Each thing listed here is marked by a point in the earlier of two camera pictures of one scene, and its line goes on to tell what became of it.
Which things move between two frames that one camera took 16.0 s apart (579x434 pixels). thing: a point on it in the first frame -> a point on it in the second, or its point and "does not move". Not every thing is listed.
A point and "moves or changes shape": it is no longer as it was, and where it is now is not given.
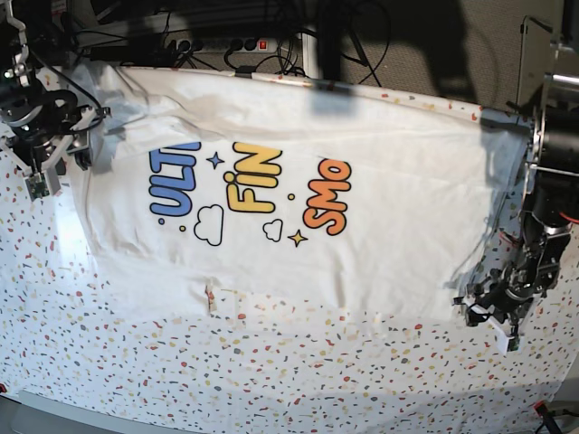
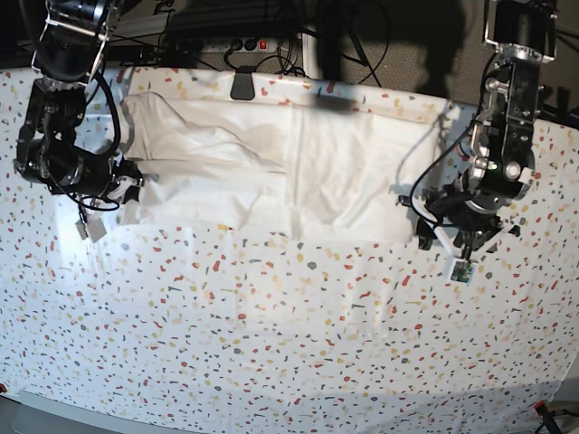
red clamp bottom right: x=547 y=415 does not move
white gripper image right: x=503 y=334 -> x=427 y=232
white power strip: x=226 y=45 does not move
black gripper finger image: x=83 y=159 -> x=132 y=193
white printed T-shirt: x=251 y=193 moves or changes shape
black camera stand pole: x=328 y=31 does not move
